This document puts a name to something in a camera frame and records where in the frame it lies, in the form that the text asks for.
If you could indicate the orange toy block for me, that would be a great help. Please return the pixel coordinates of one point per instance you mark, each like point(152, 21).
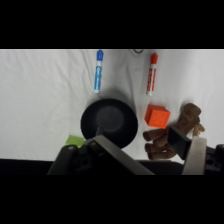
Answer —
point(157, 116)

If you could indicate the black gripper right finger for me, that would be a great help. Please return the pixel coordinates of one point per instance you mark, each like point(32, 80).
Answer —
point(190, 156)

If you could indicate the green toy block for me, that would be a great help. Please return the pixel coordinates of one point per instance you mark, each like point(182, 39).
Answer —
point(75, 140)

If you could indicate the blue marker pen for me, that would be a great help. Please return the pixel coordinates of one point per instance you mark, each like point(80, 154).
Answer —
point(98, 71)

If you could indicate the black round bowl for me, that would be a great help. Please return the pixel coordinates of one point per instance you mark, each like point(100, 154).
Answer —
point(110, 120)

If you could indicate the brown plush toy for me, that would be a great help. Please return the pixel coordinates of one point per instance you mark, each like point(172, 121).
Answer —
point(186, 122)

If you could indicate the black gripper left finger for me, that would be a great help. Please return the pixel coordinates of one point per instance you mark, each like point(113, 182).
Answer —
point(124, 158)

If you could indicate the red marker pen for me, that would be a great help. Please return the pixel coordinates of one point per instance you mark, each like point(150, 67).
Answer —
point(152, 74)

